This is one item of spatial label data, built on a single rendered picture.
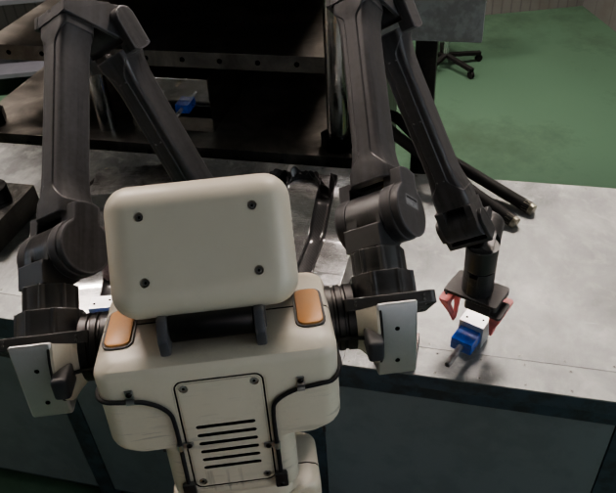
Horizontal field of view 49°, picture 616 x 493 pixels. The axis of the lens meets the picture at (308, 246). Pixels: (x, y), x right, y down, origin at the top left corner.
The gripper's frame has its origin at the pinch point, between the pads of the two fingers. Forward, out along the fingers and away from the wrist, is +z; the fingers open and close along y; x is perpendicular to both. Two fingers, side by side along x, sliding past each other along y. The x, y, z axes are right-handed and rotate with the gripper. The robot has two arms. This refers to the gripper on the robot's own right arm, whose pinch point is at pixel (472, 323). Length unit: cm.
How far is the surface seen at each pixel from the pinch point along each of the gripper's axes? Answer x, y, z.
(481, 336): 1.2, -2.5, 1.4
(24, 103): -21, 176, 6
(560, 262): -32.0, -6.6, 5.0
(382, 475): 12, 13, 48
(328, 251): 0.6, 33.5, -3.9
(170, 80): -35, 114, -11
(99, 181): 10, 95, -7
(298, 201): -7.3, 46.8, -7.7
